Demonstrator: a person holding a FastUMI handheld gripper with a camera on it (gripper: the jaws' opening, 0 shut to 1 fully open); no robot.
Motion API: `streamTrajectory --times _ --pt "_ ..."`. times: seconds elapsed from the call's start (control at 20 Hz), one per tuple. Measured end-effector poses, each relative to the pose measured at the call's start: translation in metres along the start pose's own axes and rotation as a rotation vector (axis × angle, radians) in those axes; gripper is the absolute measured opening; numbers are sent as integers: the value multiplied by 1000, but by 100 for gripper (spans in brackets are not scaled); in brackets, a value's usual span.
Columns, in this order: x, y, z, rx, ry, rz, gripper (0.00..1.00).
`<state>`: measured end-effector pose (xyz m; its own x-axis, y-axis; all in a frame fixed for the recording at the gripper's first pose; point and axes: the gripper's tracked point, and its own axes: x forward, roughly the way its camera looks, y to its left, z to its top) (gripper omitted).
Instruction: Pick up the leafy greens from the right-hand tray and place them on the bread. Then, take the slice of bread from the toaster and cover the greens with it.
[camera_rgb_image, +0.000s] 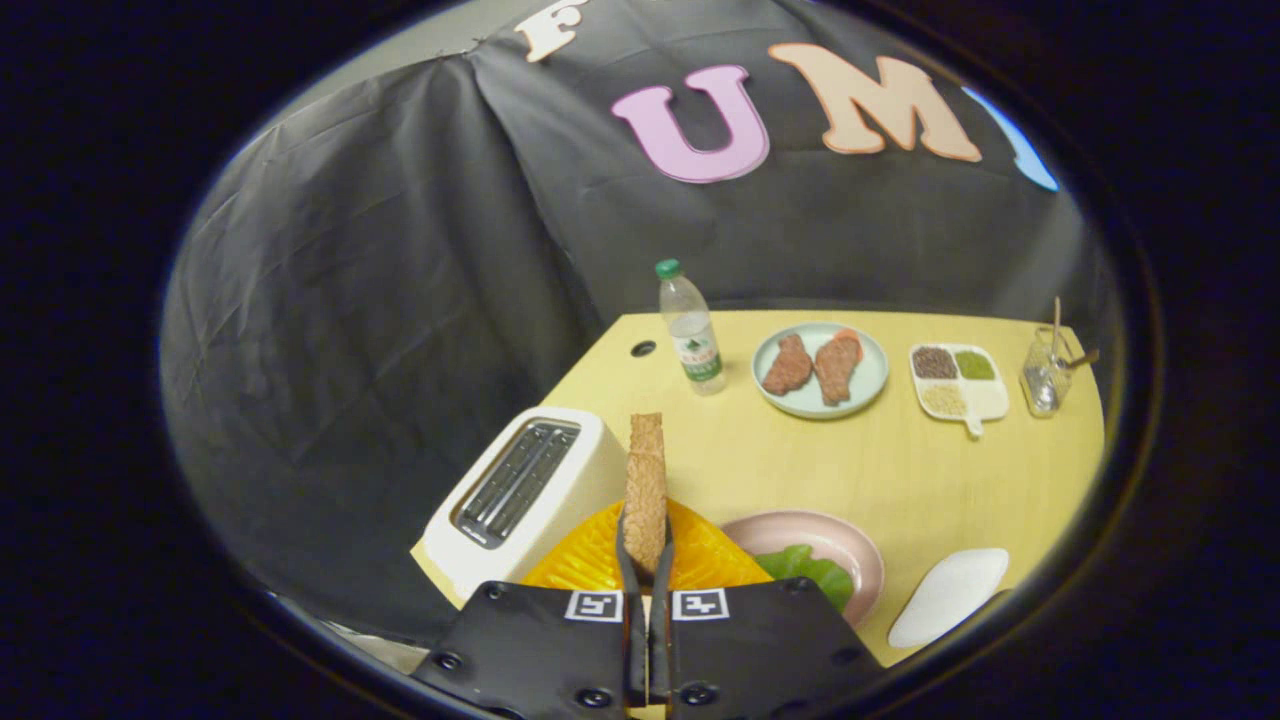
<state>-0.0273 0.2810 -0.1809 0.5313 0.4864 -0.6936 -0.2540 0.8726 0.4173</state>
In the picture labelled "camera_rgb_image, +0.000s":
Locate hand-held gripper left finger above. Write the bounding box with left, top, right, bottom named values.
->
left=412, top=500, right=651, bottom=720

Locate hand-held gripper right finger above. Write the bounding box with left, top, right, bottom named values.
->
left=648, top=498, right=886, bottom=720

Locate brown bread slice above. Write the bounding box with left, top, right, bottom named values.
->
left=624, top=412, right=669, bottom=576

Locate green lettuce leaf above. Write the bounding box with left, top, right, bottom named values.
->
left=755, top=544, right=856, bottom=613

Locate white toaster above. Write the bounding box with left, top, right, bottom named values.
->
left=420, top=406, right=629, bottom=601

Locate pink round plate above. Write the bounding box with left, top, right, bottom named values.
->
left=722, top=510, right=886, bottom=629

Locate pale green round plate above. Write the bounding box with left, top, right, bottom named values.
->
left=751, top=322, right=890, bottom=420

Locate white oblong plate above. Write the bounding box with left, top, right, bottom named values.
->
left=888, top=547, right=1011, bottom=649

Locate clear water bottle green cap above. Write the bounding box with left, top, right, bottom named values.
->
left=655, top=259, right=729, bottom=397

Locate brown meat piece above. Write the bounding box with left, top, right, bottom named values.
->
left=814, top=329, right=864, bottom=406
left=762, top=334, right=814, bottom=396

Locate white divided seasoning dish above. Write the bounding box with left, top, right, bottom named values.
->
left=909, top=343, right=1011, bottom=439

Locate black backdrop cloth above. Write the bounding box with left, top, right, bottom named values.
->
left=160, top=0, right=1111, bottom=641

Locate small glass jar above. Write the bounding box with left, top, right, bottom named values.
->
left=1020, top=297, right=1101, bottom=418

